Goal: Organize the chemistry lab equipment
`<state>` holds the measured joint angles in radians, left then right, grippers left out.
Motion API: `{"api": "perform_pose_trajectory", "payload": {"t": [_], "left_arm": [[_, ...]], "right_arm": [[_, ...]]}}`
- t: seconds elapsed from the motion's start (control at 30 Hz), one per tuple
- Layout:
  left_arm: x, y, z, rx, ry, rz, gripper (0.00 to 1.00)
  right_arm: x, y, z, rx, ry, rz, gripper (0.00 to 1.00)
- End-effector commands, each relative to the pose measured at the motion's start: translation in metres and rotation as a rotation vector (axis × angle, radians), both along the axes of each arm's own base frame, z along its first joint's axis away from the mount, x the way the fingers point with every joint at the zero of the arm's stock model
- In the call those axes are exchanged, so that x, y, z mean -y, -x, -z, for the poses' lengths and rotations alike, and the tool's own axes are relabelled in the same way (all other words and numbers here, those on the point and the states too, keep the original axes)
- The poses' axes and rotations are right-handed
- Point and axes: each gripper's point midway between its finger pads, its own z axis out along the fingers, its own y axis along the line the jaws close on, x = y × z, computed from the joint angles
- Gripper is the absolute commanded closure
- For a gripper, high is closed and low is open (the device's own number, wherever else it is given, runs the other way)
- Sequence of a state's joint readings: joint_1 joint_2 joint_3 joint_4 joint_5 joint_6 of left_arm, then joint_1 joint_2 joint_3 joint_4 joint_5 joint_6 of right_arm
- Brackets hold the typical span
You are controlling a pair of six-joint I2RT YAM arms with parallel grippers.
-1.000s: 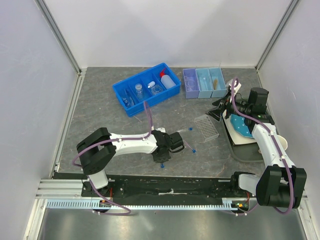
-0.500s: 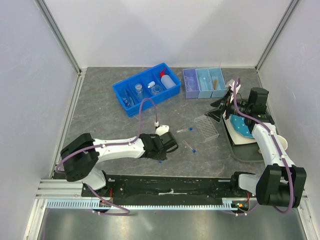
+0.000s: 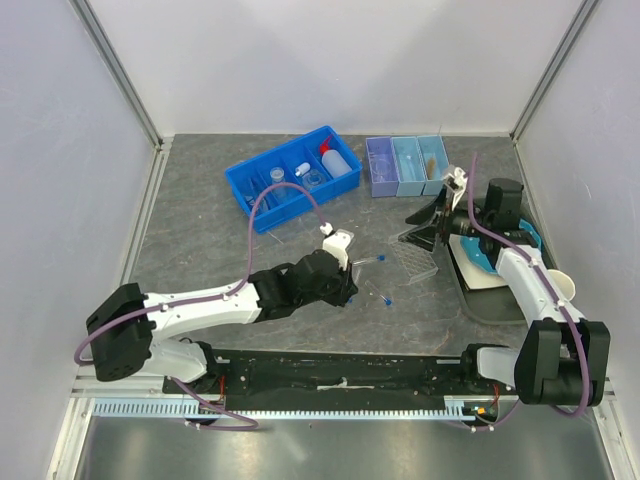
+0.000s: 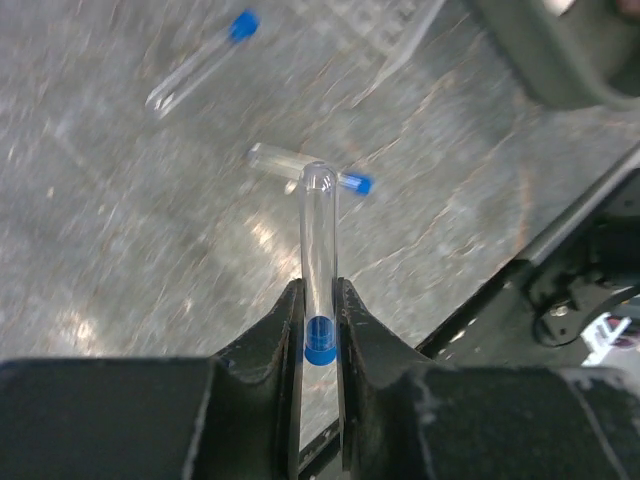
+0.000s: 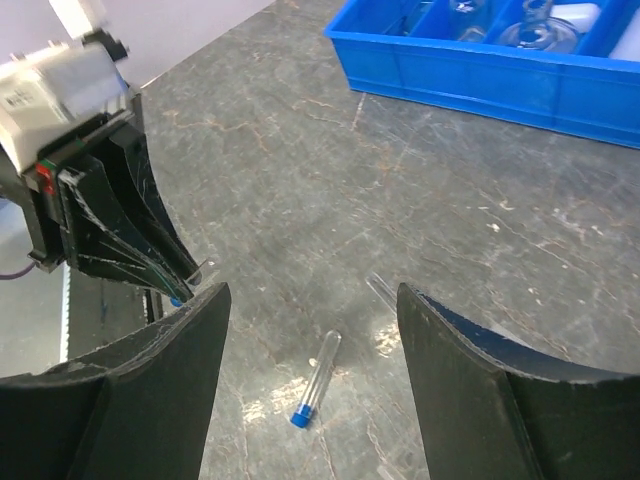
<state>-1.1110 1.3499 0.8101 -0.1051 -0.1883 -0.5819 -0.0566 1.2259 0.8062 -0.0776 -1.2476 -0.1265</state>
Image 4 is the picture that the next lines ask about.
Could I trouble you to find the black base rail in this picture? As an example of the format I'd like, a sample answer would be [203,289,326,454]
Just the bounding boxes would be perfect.
[300,150,639,479]

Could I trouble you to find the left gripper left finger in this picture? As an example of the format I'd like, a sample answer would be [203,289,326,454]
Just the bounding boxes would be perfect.
[1,280,304,479]

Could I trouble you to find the clear well plate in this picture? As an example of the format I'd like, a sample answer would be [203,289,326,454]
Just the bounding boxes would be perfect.
[290,0,445,104]

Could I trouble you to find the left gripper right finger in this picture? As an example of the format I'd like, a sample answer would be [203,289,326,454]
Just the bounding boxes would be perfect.
[334,279,639,479]

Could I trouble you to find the test tube blue cap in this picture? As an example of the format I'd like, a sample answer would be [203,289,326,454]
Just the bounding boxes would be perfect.
[145,9,260,119]
[298,171,338,366]
[247,142,374,196]

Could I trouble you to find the dark green tray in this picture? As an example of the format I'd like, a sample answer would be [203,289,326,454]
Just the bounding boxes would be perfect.
[470,1,639,111]

